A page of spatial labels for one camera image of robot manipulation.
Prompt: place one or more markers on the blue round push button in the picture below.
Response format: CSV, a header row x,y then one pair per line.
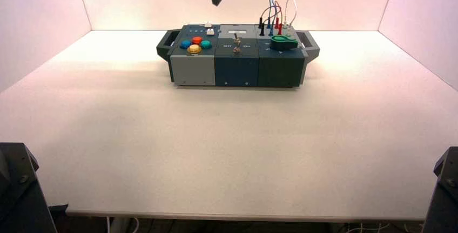
x,y
185,44

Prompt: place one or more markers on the white slider knob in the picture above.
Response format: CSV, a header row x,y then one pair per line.
x,y
210,32

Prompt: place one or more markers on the red round push button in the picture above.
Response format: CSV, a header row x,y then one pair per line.
x,y
197,40

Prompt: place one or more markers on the green round push button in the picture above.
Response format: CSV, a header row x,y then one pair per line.
x,y
206,44

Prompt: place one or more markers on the small white number display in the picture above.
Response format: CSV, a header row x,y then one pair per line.
x,y
237,31

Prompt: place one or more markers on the metal toggle switch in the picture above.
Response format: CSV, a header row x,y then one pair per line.
x,y
236,43

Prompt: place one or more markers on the green rotary knob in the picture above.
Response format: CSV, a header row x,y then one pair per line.
x,y
282,42

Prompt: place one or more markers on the modular grey and teal task box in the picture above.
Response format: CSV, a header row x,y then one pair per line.
x,y
236,70

